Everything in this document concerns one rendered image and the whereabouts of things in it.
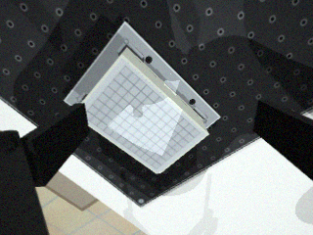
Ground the grey plate nest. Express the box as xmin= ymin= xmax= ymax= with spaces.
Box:
xmin=64 ymin=22 xmax=221 ymax=128

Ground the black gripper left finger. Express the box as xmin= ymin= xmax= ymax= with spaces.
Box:
xmin=0 ymin=103 xmax=90 ymax=235

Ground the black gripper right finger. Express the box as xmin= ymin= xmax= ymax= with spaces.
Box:
xmin=253 ymin=100 xmax=313 ymax=181

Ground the black perforated breadboard plate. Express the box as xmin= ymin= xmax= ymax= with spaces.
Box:
xmin=0 ymin=0 xmax=313 ymax=208

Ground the white rectangular block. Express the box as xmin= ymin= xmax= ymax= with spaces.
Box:
xmin=82 ymin=47 xmax=209 ymax=173

